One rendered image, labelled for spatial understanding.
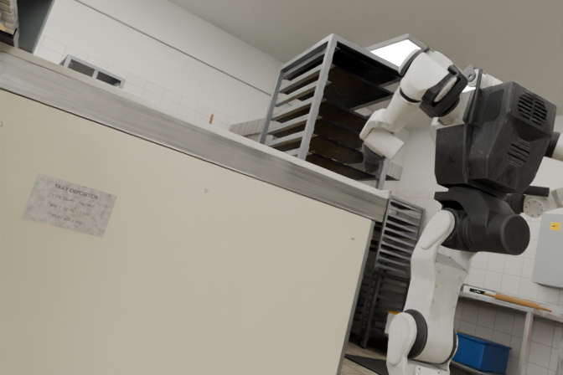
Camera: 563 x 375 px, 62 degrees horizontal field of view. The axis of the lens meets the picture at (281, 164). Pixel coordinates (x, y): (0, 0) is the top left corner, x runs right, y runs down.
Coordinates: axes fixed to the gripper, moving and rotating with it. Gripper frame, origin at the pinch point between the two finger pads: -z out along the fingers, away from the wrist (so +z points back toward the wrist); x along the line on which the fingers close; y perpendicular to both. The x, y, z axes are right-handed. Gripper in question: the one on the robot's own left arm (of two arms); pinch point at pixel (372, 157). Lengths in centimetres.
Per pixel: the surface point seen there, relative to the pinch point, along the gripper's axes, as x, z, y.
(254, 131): 75, -293, 105
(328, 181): -25, 71, 11
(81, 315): -57, 91, 39
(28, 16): -4, 66, 87
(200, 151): -28, 85, 32
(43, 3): 1, 65, 85
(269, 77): 163, -364, 121
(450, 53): 188, -266, -63
